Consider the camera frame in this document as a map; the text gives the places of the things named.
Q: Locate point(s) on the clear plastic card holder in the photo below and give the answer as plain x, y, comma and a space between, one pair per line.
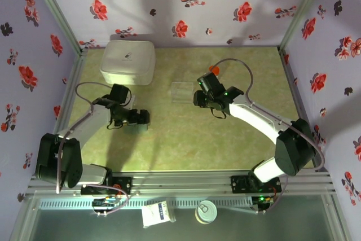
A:
182, 94

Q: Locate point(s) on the orange-capped small bottle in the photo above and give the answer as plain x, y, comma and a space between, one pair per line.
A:
215, 69

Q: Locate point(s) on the white square lidded box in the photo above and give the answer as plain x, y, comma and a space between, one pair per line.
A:
127, 60

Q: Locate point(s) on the white box with blue label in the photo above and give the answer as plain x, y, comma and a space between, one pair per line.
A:
153, 214

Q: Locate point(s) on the silver tin can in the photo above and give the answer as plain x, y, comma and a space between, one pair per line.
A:
206, 212

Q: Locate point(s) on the aluminium side rail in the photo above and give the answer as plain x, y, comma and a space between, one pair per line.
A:
74, 71
293, 83

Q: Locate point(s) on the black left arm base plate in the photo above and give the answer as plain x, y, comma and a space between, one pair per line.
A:
125, 184

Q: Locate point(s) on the aluminium mounting rail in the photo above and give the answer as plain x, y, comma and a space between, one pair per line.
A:
183, 183

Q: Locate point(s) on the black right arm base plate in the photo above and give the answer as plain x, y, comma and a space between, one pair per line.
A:
238, 184

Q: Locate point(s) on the aluminium frame post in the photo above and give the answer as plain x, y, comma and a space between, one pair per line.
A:
55, 6
303, 6

